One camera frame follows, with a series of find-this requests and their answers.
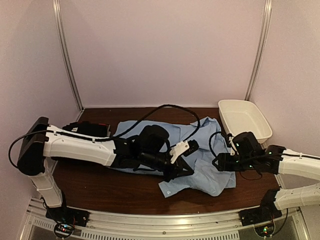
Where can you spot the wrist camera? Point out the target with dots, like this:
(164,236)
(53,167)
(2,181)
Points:
(230,144)
(184,148)

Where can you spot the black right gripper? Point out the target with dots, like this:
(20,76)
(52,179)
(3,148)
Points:
(224,164)

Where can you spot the light blue long sleeve shirt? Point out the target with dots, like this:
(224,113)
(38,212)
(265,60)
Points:
(206,177)

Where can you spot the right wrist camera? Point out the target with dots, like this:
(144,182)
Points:
(230,144)

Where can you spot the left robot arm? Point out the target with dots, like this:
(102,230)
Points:
(32,163)

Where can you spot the white plastic tub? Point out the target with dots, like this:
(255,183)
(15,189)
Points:
(239,116)

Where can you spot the left circuit board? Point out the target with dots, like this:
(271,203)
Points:
(63,230)

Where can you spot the circuit board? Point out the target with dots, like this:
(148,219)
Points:
(264,230)
(63,230)

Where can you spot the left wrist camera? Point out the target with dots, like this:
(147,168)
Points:
(184,148)

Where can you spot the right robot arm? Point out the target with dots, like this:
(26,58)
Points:
(276,160)

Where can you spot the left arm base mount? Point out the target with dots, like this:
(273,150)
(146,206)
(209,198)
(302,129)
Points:
(67,215)

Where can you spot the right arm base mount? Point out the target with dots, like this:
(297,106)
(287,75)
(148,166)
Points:
(263,213)

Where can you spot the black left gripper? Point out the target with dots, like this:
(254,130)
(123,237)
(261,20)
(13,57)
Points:
(177,171)

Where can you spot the front aluminium frame rail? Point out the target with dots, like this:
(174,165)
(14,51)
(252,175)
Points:
(221,225)

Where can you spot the right circuit board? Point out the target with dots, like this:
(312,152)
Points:
(264,230)

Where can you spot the red black plaid shirt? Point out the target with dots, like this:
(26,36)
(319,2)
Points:
(104,124)

